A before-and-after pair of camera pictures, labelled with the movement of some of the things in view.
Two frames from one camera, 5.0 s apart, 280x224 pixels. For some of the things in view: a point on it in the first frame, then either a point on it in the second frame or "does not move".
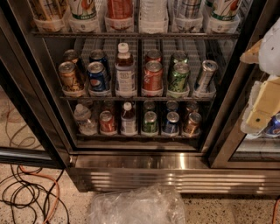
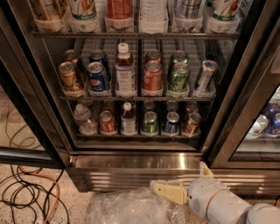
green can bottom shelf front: x=150 y=122 does not move
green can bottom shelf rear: x=149 y=104 does not move
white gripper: x=271 y=53 → x=205 y=193
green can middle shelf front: x=178 y=80 does not move
